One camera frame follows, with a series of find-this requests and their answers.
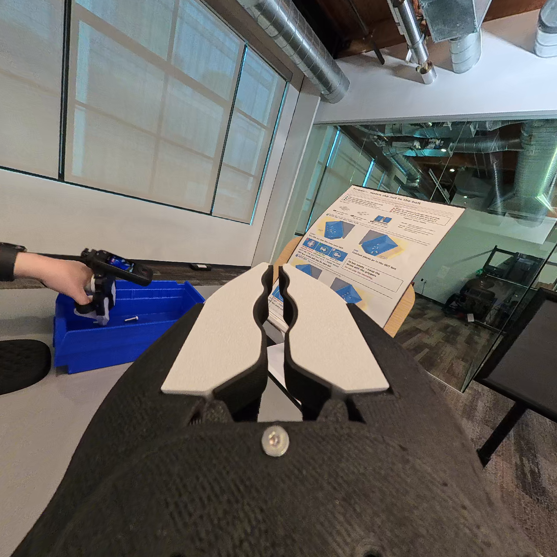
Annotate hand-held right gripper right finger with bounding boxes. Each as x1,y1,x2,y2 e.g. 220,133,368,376
278,262,391,422

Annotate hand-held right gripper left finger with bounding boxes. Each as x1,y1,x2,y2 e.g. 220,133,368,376
160,261,275,422

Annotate blue plastic bin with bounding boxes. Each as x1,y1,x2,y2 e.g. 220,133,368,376
53,280,206,375

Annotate black round pad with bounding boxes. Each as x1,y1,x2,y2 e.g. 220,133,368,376
0,339,53,396

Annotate printed instruction sheet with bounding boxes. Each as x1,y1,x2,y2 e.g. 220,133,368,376
266,185,467,330

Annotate dark equipment cart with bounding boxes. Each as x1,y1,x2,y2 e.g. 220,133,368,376
453,246,547,325

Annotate large framed window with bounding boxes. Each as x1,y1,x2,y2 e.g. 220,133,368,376
64,0,289,225

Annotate black framed board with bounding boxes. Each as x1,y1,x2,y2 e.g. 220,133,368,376
473,287,557,467

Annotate silver ceiling pipe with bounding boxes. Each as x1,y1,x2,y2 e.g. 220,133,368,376
387,0,438,84

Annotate black wrist strap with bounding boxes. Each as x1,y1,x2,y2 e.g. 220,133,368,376
0,243,28,281

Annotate silver spiral air duct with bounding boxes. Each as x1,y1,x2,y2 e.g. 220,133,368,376
254,0,351,104

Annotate rectangular metal duct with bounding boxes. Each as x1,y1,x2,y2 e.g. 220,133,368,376
420,0,483,74

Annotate silver round duct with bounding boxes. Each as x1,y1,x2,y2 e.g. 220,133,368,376
534,0,557,58

